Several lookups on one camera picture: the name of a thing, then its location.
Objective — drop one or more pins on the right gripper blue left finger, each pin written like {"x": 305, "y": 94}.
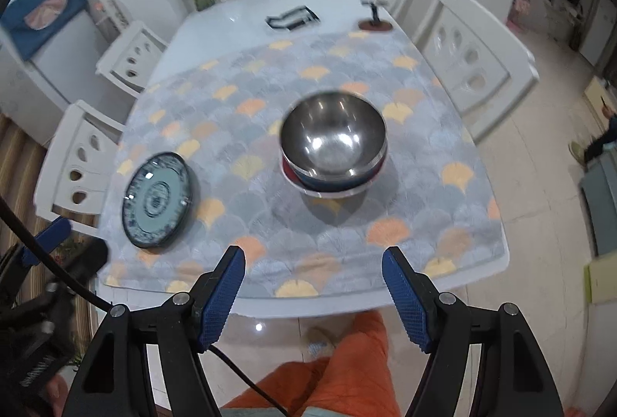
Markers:
{"x": 114, "y": 378}

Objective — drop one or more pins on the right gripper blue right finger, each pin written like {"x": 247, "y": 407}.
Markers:
{"x": 513, "y": 376}

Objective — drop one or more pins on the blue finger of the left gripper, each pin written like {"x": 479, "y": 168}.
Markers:
{"x": 49, "y": 239}

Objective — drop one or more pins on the blue floral plate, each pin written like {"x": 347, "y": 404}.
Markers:
{"x": 157, "y": 201}

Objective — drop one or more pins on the pink patterned bowl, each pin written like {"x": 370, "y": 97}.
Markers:
{"x": 328, "y": 193}

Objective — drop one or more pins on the blue steel bowl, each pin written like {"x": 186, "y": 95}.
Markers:
{"x": 332, "y": 132}

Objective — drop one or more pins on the red steel bowl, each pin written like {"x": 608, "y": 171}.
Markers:
{"x": 347, "y": 179}

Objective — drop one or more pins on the person left hand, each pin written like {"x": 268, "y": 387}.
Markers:
{"x": 47, "y": 396}

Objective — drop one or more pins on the white chair near left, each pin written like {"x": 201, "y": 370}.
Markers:
{"x": 77, "y": 167}

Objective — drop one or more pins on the white refrigerator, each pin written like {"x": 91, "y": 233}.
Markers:
{"x": 36, "y": 93}

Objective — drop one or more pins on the white chair far left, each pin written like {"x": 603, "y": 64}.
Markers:
{"x": 131, "y": 59}

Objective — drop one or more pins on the fan pattern tablecloth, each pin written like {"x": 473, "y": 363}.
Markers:
{"x": 433, "y": 199}

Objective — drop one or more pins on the blue fridge cover cloth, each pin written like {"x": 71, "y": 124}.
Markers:
{"x": 31, "y": 23}

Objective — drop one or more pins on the seated person in background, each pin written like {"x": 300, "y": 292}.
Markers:
{"x": 584, "y": 155}

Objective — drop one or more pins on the white chair near right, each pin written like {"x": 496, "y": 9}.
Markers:
{"x": 485, "y": 69}

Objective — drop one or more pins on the black stand wooden base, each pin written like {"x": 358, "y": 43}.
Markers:
{"x": 374, "y": 23}

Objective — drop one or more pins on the black plastic frame part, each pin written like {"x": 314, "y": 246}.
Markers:
{"x": 293, "y": 19}

